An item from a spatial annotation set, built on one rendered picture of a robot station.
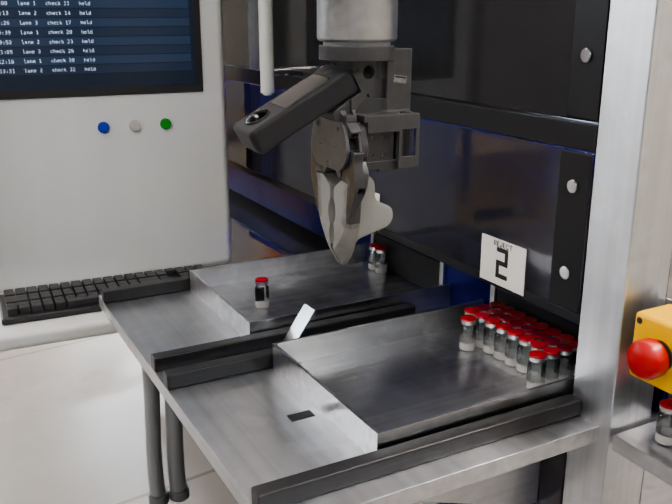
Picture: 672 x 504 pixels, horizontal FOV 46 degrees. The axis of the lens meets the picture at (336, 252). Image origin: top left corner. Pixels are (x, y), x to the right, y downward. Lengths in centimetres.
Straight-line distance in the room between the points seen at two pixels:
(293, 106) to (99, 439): 212
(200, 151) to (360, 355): 72
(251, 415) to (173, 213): 80
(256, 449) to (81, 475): 173
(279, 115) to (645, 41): 36
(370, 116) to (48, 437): 220
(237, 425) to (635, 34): 58
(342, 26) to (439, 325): 55
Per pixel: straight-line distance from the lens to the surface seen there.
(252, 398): 97
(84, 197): 163
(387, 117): 75
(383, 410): 94
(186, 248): 169
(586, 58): 90
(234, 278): 136
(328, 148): 77
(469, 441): 87
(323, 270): 141
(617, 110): 87
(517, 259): 100
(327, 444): 88
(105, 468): 258
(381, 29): 74
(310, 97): 73
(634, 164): 85
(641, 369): 84
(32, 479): 260
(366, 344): 110
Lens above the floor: 133
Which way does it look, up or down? 17 degrees down
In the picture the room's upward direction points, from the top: straight up
